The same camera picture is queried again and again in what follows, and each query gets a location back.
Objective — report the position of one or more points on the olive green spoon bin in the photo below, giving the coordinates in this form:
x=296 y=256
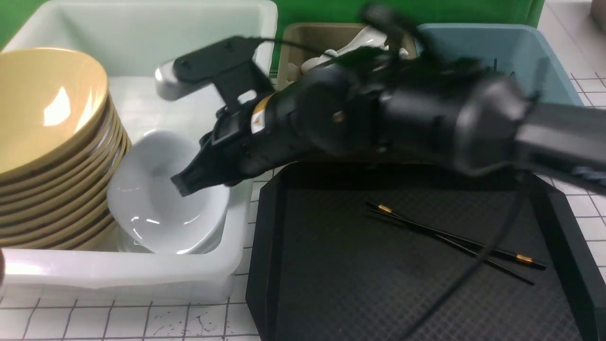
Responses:
x=321 y=36

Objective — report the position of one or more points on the white dishes in tub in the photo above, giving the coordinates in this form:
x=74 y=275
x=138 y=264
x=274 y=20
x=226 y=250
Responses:
x=125 y=243

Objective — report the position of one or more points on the pile of white spoons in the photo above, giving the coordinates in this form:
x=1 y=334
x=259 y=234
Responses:
x=367 y=37

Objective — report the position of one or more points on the large white plastic tub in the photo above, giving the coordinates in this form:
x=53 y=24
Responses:
x=130 y=38

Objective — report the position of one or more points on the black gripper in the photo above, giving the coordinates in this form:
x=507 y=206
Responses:
x=282 y=128

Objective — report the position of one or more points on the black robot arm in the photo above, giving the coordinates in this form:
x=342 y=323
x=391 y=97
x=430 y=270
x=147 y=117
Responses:
x=457 y=114

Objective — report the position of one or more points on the black chopstick gold band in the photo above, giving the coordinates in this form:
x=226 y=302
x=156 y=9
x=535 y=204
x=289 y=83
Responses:
x=476 y=246

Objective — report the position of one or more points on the stack of yellow bowls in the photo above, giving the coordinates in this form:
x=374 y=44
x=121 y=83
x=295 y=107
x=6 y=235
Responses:
x=61 y=142

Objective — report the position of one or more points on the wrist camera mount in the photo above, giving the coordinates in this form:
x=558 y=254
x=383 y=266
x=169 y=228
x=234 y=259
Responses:
x=227 y=64

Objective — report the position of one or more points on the black serving tray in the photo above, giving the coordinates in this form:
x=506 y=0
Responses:
x=323 y=268

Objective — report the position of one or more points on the blue chopstick bin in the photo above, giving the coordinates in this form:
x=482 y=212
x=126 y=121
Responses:
x=519 y=51

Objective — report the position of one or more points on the white square side dish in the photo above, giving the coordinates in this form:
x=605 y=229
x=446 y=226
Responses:
x=146 y=204

